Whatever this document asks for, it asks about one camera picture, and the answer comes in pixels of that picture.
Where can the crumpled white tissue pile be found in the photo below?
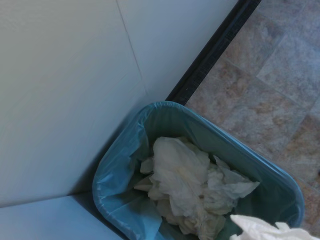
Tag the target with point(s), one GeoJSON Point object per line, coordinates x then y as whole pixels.
{"type": "Point", "coordinates": [180, 180]}

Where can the blue lined trash bin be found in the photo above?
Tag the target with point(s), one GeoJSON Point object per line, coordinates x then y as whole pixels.
{"type": "Point", "coordinates": [120, 190]}

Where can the dark green trash bin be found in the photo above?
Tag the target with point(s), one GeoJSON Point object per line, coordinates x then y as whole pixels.
{"type": "Point", "coordinates": [272, 180]}

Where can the black baseboard strip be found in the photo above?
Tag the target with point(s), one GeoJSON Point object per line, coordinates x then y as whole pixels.
{"type": "Point", "coordinates": [215, 50]}

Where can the grey vanity cabinet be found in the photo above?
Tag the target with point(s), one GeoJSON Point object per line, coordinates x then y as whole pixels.
{"type": "Point", "coordinates": [37, 220]}

